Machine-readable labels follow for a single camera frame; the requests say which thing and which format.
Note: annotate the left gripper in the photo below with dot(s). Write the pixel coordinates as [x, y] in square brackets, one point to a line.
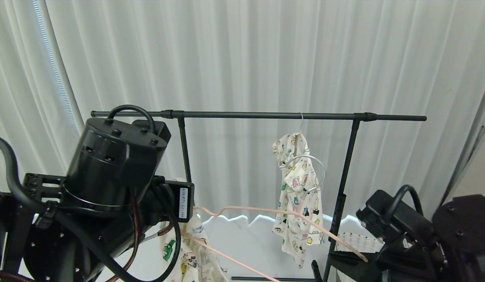
[175, 203]

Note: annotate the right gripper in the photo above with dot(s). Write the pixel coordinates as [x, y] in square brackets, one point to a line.
[406, 266]

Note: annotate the cream printed garment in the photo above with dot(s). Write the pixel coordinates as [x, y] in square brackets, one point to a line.
[191, 258]
[297, 235]

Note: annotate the pink clothes hanger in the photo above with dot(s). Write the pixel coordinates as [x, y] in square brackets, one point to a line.
[258, 209]
[301, 121]

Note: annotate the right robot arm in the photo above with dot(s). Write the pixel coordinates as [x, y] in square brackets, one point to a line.
[465, 227]

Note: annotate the white laundry basket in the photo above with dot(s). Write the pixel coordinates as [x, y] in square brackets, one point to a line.
[359, 243]

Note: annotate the black clothes rack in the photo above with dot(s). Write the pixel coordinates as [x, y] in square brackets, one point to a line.
[265, 115]

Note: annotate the white curtain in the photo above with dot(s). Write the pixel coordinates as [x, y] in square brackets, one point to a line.
[246, 51]

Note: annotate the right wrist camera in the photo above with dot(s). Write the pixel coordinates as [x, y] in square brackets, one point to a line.
[395, 223]

